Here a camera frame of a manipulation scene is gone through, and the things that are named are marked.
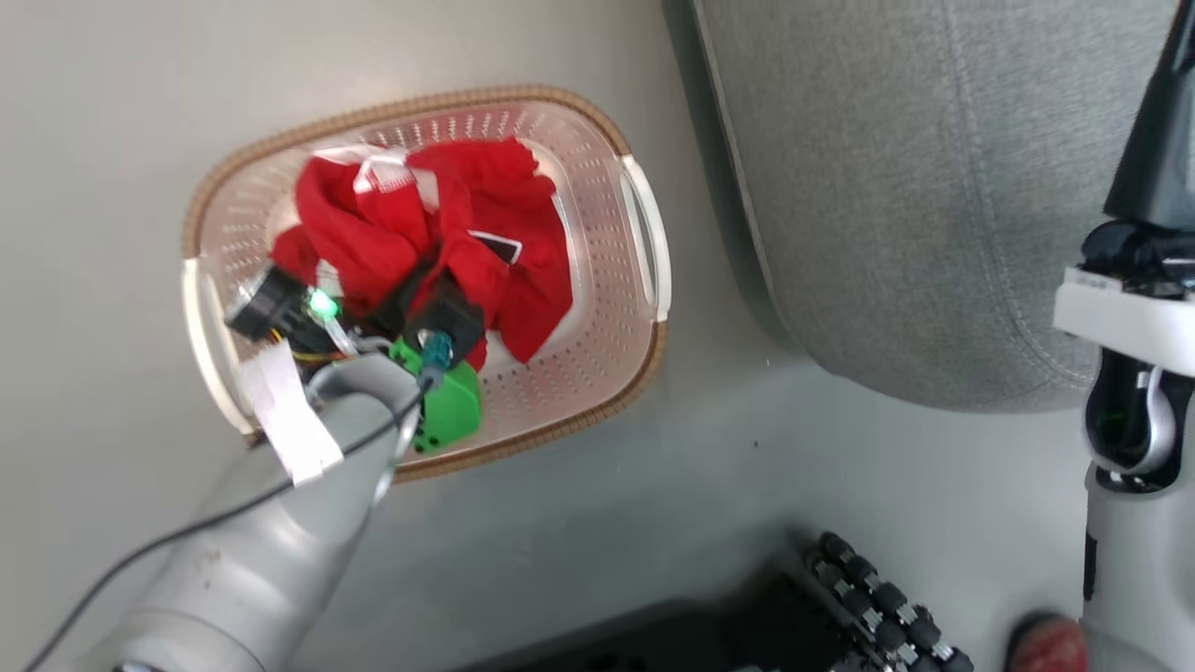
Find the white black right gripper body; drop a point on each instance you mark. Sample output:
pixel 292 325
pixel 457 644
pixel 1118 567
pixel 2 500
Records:
pixel 1130 317

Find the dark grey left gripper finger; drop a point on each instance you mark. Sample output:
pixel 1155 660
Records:
pixel 400 303

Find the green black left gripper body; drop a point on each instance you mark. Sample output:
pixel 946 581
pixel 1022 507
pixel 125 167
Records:
pixel 453 406

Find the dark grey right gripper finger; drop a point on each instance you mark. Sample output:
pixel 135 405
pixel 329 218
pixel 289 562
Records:
pixel 1162 159

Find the red sports jersey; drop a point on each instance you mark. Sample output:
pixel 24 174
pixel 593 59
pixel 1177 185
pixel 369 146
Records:
pixel 373 233

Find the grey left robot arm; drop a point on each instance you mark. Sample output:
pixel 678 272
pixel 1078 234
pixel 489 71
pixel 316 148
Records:
pixel 252 569

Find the cream perforated laundry basket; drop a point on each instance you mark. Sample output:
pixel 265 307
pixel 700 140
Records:
pixel 597 308

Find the grey fabric sofa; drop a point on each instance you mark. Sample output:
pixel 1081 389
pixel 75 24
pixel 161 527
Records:
pixel 915 187

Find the red round button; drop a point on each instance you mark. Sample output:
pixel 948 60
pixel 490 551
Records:
pixel 1050 646

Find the black roller omni wheel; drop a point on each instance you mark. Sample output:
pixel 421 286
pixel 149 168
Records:
pixel 882 602

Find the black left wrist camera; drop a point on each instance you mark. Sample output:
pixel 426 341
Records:
pixel 271 303

